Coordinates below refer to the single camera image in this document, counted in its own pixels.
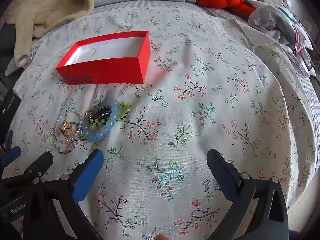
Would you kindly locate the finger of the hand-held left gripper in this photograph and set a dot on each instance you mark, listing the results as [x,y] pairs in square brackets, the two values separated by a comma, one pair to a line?
[12,153]
[42,161]

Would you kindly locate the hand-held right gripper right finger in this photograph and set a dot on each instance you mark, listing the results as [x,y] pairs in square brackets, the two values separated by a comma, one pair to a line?
[222,177]

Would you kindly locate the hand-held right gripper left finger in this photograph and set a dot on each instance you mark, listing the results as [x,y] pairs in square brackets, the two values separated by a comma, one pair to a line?
[87,172]

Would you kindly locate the red cardboard box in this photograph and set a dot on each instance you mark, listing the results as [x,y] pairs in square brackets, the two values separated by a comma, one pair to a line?
[112,70]

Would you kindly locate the person's right hand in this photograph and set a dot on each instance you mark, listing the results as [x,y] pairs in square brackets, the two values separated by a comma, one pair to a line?
[162,237]

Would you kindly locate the black carton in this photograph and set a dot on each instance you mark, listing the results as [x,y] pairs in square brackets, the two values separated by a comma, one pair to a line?
[10,102]

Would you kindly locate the floral bed sheet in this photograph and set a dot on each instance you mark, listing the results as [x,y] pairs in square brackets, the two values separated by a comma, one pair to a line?
[200,130]

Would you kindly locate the beige knit sweater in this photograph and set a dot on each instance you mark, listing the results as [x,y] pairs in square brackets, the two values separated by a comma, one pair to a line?
[50,7]

